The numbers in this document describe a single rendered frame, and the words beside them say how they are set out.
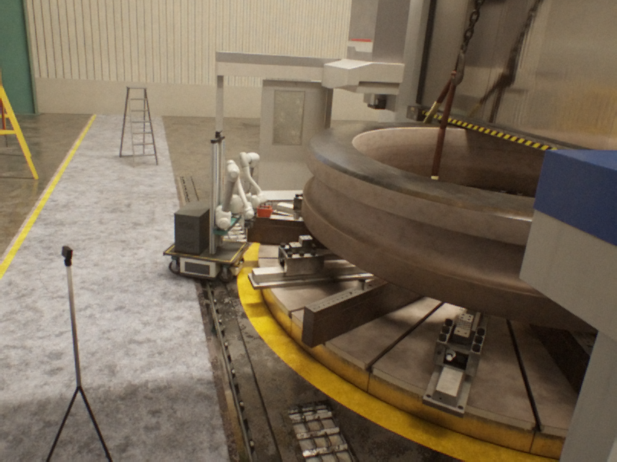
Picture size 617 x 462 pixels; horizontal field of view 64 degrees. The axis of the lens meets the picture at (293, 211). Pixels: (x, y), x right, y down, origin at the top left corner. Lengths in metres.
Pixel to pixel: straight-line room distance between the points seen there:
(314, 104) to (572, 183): 8.29
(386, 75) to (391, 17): 0.88
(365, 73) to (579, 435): 7.26
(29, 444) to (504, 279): 3.92
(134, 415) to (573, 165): 3.80
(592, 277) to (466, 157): 7.32
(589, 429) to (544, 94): 6.14
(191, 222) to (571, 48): 5.11
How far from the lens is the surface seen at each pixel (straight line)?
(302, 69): 9.25
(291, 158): 9.61
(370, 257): 4.83
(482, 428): 4.56
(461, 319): 4.43
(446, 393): 4.20
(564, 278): 1.51
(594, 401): 1.55
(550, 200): 1.51
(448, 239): 4.54
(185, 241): 6.32
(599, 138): 6.76
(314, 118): 9.58
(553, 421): 4.56
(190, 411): 4.46
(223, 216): 5.78
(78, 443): 4.37
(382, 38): 8.54
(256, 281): 5.57
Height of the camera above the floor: 2.92
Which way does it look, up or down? 19 degrees down
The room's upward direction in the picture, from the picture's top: 4 degrees clockwise
